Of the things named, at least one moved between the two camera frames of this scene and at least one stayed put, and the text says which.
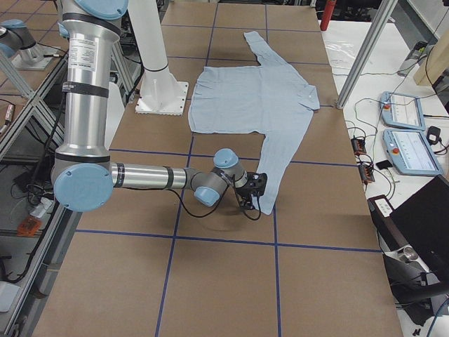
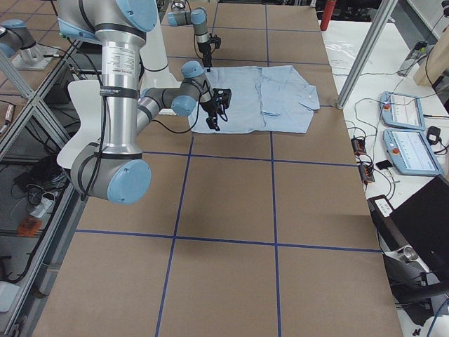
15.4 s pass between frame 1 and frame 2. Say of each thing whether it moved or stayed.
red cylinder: stayed
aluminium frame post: stayed
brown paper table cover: stayed
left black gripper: moved
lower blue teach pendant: stayed
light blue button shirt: moved
